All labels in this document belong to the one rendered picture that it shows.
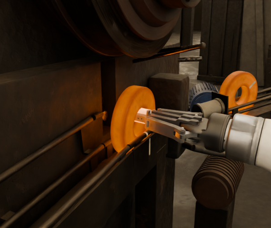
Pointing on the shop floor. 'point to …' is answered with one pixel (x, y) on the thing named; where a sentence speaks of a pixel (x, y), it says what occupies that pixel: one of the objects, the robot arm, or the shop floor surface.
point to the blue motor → (201, 94)
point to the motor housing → (216, 191)
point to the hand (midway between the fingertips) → (135, 114)
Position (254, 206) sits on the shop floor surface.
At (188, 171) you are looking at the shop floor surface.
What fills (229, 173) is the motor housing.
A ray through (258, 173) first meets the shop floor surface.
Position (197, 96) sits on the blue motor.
